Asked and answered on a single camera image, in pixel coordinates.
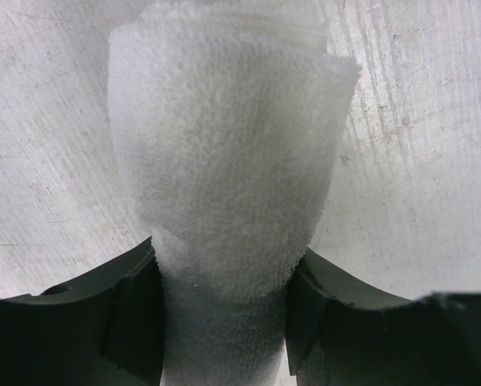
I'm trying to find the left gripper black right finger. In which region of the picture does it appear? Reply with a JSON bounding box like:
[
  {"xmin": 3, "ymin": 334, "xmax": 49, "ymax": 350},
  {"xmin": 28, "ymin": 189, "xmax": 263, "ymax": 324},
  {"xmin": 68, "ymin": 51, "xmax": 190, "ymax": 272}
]
[{"xmin": 286, "ymin": 251, "xmax": 481, "ymax": 385}]

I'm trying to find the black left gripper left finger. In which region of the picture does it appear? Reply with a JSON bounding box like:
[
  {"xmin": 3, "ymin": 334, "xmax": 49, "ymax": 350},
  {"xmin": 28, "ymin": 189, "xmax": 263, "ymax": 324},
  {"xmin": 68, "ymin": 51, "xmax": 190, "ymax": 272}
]
[{"xmin": 0, "ymin": 240, "xmax": 164, "ymax": 385}]

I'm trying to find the white towel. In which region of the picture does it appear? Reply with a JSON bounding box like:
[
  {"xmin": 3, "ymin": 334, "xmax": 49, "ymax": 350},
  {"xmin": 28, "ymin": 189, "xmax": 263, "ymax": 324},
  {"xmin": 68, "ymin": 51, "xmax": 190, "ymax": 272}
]
[{"xmin": 108, "ymin": 1, "xmax": 361, "ymax": 385}]

